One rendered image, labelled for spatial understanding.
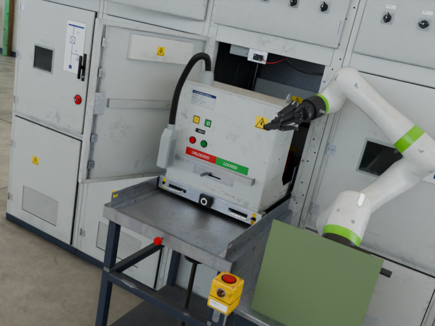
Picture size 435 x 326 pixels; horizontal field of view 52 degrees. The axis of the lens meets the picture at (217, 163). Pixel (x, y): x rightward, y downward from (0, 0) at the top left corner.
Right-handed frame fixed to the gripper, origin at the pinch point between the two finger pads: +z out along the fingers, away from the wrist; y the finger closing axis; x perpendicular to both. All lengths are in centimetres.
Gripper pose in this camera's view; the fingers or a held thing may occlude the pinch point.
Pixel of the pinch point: (272, 125)
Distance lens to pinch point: 175.7
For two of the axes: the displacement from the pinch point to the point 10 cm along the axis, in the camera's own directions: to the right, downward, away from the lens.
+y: 0.8, 8.8, 4.7
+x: -6.1, -3.3, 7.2
